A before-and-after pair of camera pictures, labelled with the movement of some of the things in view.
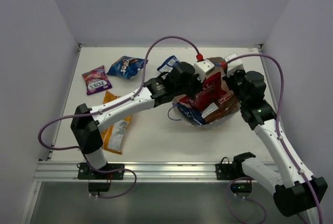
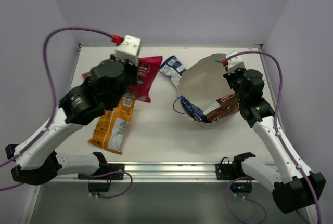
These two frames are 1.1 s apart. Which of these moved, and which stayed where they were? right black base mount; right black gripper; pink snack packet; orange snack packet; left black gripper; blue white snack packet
Moved: left black gripper; pink snack packet
Stayed: blue white snack packet; right black base mount; right black gripper; orange snack packet
